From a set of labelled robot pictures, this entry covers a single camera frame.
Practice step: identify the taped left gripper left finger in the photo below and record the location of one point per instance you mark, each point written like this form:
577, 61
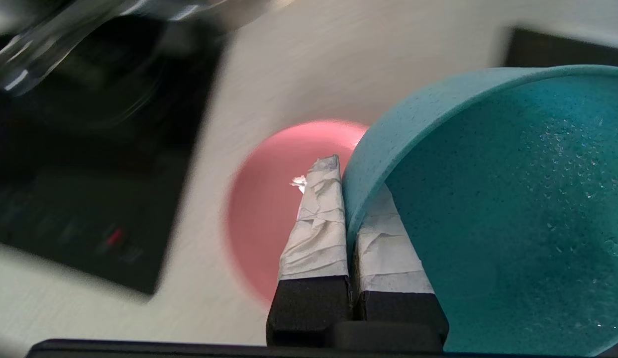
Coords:
316, 238

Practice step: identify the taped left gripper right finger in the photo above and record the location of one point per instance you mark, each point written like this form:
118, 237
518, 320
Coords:
391, 263

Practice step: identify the pink round plate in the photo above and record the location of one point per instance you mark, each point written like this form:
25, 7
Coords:
259, 209

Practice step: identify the teal bowl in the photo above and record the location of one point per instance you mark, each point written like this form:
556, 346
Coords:
513, 223

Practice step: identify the black cooktop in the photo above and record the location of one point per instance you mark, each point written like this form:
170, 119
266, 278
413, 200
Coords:
90, 199

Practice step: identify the clear glass bowl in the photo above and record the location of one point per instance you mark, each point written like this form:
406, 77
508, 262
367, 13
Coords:
40, 54

